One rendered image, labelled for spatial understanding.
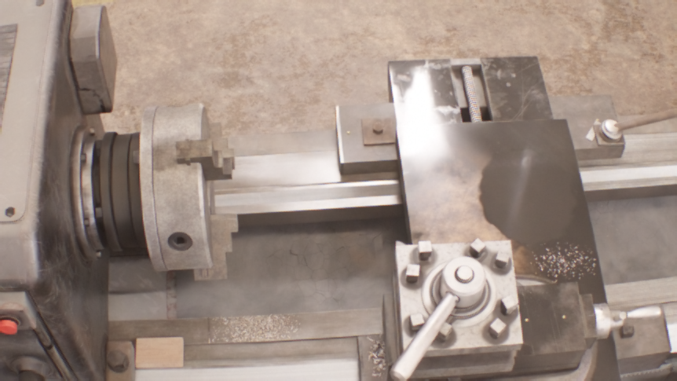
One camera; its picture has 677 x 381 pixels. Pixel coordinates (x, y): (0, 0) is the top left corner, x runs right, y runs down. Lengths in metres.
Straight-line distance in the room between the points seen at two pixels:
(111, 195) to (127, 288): 0.45
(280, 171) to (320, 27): 1.38
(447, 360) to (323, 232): 0.56
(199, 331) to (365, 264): 0.36
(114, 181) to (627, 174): 0.97
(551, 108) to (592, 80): 1.24
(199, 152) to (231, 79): 1.67
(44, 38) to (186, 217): 0.34
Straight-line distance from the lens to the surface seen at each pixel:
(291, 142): 1.94
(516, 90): 1.99
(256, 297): 1.89
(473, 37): 3.24
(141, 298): 1.93
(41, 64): 1.46
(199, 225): 1.47
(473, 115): 1.94
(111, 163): 1.52
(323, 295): 1.89
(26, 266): 1.32
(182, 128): 1.49
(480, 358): 1.48
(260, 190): 1.85
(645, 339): 1.76
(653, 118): 1.94
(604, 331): 1.58
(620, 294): 1.83
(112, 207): 1.52
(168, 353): 1.71
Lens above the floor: 2.40
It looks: 57 degrees down
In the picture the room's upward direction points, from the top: 1 degrees clockwise
